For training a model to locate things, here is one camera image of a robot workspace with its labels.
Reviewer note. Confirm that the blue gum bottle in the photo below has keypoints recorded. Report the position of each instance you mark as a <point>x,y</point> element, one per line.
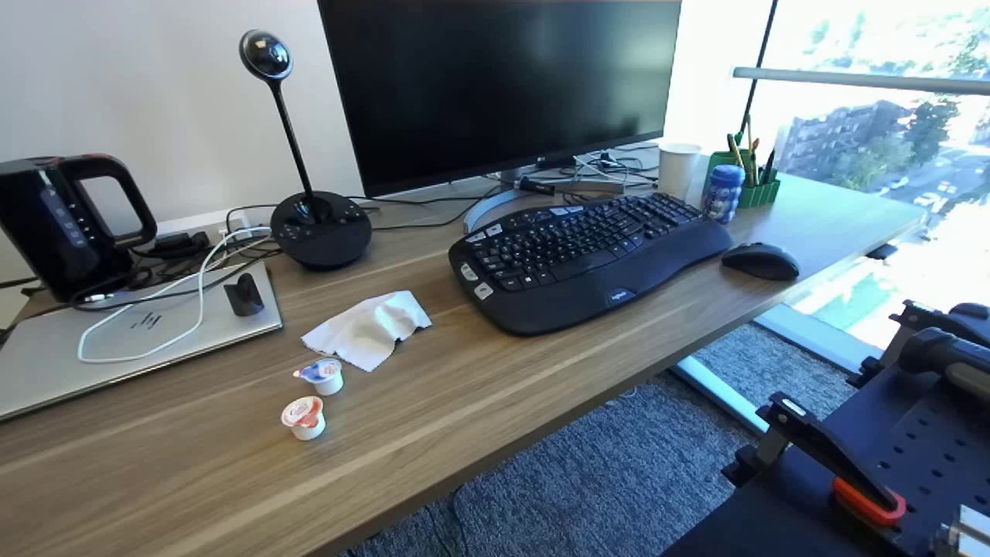
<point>722,192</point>

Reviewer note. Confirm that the black ergonomic keyboard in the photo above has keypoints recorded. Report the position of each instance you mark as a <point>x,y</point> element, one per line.
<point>555,268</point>

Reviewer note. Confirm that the white crumpled tissue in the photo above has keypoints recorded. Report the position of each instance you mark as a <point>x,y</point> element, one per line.
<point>369,333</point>

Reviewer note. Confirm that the black webcam on stand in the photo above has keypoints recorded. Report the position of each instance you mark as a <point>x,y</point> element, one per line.
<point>320,229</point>

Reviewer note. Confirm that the creamer cup blue lid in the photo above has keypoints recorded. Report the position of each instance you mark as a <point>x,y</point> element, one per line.
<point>324,374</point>

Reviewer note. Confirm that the black computer monitor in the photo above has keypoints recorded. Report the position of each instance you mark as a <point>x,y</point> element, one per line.
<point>456,88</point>

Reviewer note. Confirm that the white paper cup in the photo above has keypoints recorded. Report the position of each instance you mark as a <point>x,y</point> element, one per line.
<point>683,170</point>

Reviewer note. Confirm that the creamer cup red lid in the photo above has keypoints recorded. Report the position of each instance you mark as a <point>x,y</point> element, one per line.
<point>303,419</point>

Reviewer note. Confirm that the small black adapter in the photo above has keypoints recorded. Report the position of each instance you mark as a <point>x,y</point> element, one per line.
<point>245,295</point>

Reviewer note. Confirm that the black computer mouse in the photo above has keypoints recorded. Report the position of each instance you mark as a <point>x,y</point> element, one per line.
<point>761,260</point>

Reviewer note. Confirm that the green pen holder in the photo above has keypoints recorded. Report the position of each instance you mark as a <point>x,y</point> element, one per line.
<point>760,178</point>

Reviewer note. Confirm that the silver closed laptop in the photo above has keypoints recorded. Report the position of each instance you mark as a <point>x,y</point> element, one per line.
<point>66,354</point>

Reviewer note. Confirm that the black electric kettle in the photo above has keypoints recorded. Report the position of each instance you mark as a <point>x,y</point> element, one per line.
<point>56,227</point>

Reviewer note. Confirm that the black clamp orange handle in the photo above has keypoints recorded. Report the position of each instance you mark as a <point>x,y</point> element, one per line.
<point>851,484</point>

